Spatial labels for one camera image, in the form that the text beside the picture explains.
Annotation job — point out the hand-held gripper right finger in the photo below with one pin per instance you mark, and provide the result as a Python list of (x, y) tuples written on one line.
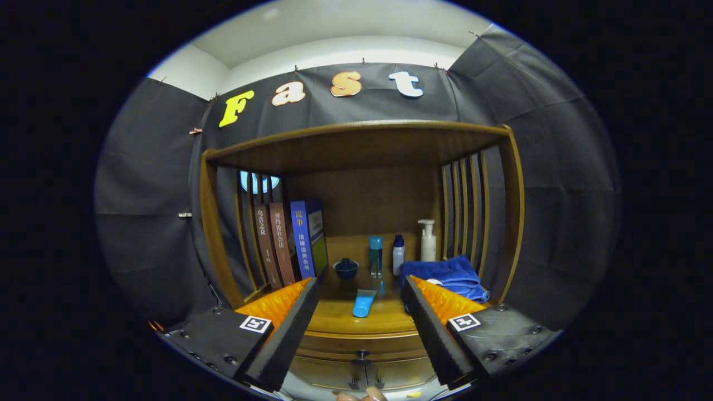
[(437, 340)]

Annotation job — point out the wooden countertop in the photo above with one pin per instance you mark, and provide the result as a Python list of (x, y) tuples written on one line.
[(387, 320)]

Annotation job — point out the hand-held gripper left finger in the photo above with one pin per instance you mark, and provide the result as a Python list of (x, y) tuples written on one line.
[(284, 340)]

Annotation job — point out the white bottle with blue cap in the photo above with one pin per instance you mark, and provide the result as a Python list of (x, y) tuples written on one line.
[(398, 259)]

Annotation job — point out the dark brown book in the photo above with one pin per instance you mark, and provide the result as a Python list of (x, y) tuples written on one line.
[(266, 245)]

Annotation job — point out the blue glass bottle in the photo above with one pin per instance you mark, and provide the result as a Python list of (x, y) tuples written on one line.
[(376, 256)]

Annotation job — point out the thick blue book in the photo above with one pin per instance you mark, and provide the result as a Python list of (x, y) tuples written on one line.
[(303, 239)]

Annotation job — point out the wooden cabinet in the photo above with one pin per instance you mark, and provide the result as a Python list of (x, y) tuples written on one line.
[(362, 145)]

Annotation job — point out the wooden cabinet door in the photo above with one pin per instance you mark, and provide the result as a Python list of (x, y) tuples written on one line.
[(404, 373), (328, 373)]

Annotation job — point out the white pump bottle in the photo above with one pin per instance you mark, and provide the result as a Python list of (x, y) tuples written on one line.
[(428, 245)]

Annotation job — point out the blue lidded teacup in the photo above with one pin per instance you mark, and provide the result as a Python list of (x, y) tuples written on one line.
[(346, 270)]

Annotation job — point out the wooden drawer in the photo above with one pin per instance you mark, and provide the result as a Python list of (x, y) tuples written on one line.
[(334, 344)]

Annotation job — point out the light blue cosmetic tube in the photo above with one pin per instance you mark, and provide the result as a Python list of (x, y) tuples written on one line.
[(364, 303)]

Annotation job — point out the folded blue towel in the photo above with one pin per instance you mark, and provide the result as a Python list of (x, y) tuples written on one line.
[(451, 275)]

